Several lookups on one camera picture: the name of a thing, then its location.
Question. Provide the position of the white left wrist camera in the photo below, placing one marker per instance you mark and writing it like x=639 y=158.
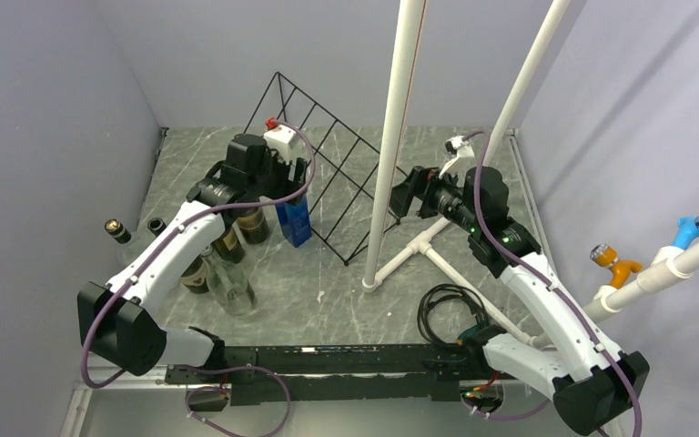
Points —
x=280 y=138

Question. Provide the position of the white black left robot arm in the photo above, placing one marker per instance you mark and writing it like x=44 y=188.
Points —
x=116 y=318

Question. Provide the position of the blue square glass bottle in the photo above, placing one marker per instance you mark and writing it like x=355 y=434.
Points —
x=294 y=221

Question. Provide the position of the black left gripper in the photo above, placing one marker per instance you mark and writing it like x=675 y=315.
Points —
x=287 y=186

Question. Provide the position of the orange pipe valve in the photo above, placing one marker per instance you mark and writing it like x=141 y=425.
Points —
x=607 y=257

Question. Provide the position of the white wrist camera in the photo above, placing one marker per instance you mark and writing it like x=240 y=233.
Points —
x=280 y=138
x=462 y=155

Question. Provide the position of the green wine bottle grey capsule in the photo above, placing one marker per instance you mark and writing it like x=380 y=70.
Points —
x=253 y=225

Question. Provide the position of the clear glass bottle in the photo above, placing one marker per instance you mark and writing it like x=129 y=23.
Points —
x=228 y=284

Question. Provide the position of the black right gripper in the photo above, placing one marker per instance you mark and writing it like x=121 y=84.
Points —
x=420 y=179

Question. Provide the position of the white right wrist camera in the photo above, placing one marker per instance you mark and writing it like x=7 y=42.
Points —
x=462 y=155

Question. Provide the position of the dark wine bottle black top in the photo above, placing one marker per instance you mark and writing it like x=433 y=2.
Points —
x=194 y=278

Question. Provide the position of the dark wine bottle cream label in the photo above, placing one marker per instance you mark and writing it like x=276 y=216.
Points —
x=229 y=247

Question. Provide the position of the black wire wine rack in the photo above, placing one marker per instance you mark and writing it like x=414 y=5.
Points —
x=340 y=198

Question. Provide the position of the white PVC side pipe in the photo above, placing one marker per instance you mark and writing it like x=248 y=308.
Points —
x=658 y=277

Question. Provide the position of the white PVC pipe frame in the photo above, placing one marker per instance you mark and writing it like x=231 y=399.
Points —
x=409 y=29

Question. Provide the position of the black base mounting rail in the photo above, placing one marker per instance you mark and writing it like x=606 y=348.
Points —
x=341 y=373

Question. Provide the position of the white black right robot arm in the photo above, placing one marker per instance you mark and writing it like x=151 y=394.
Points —
x=589 y=379

